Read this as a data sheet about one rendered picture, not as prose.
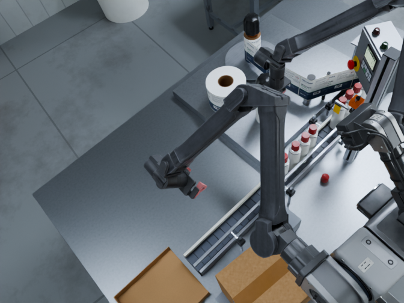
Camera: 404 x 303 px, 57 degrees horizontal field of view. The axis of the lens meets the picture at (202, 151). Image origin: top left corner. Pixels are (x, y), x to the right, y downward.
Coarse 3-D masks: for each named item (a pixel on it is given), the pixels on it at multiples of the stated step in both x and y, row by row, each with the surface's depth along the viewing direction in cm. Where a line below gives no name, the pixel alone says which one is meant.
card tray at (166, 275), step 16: (160, 256) 159; (176, 256) 160; (144, 272) 158; (160, 272) 158; (176, 272) 157; (128, 288) 156; (144, 288) 155; (160, 288) 154; (176, 288) 153; (192, 288) 152
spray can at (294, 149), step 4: (292, 144) 152; (296, 144) 152; (292, 148) 154; (296, 148) 153; (300, 148) 155; (292, 152) 155; (296, 152) 155; (300, 152) 155; (288, 156) 161; (292, 156) 157; (296, 156) 156; (292, 160) 159; (296, 160) 159; (292, 164) 162; (296, 164) 163; (292, 168) 166
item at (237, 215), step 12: (324, 132) 177; (336, 132) 176; (324, 144) 174; (312, 156) 171; (300, 168) 169; (288, 180) 167; (252, 204) 163; (240, 216) 161; (252, 216) 160; (216, 228) 159; (228, 228) 159; (240, 228) 158; (204, 240) 157; (216, 240) 157; (228, 240) 156; (192, 252) 155; (204, 252) 155; (216, 252) 154; (192, 264) 153; (204, 264) 152
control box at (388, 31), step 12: (372, 24) 128; (384, 24) 127; (360, 36) 131; (372, 36) 125; (384, 36) 124; (396, 36) 124; (360, 48) 133; (372, 48) 124; (396, 48) 121; (360, 60) 135; (360, 72) 137; (372, 72) 127; (396, 72) 125
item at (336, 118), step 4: (340, 100) 160; (344, 100) 160; (344, 104) 162; (332, 112) 170; (340, 112) 165; (344, 112) 166; (332, 116) 171; (336, 116) 168; (340, 116) 167; (332, 120) 172; (336, 120) 170; (340, 120) 170; (332, 124) 174; (336, 124) 173; (332, 128) 176
